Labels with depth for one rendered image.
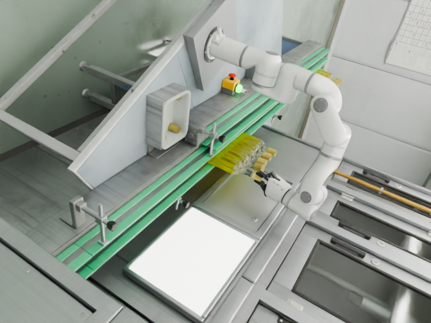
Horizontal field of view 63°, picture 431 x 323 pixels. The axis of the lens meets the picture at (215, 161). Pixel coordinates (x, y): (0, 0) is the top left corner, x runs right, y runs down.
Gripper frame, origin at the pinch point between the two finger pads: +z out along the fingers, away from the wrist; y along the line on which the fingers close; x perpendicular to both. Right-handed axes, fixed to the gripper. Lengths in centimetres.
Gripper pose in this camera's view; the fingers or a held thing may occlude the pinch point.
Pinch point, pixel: (260, 177)
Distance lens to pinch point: 158.6
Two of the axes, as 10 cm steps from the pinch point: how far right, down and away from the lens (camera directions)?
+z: -6.8, -4.9, 5.4
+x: -7.2, 3.3, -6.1
